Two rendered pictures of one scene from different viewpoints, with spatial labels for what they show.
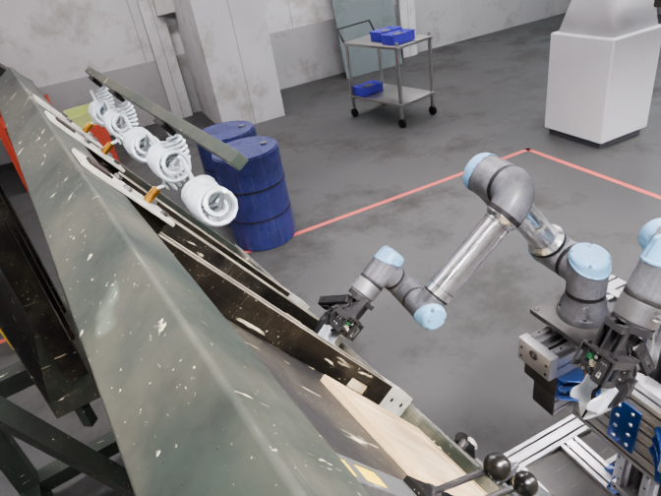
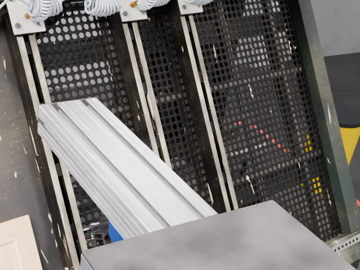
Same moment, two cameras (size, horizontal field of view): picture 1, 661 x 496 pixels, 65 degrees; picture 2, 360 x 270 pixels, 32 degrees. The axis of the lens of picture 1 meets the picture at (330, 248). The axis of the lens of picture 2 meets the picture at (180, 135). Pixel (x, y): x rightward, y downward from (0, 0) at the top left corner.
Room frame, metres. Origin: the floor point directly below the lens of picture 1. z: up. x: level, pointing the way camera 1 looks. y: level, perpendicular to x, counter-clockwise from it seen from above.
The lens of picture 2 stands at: (0.87, -1.51, 2.43)
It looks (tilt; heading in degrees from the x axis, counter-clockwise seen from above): 28 degrees down; 74
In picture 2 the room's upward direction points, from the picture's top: 9 degrees clockwise
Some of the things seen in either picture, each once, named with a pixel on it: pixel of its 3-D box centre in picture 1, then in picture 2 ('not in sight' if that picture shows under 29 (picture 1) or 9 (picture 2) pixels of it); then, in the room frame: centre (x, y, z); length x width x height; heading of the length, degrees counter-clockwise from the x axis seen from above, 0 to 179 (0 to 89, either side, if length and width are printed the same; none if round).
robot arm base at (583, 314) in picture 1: (583, 301); not in sight; (1.24, -0.76, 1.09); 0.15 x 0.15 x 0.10
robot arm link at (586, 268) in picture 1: (586, 269); not in sight; (1.24, -0.75, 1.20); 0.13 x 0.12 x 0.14; 16
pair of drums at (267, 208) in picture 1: (244, 181); not in sight; (4.28, 0.65, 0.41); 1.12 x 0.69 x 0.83; 7
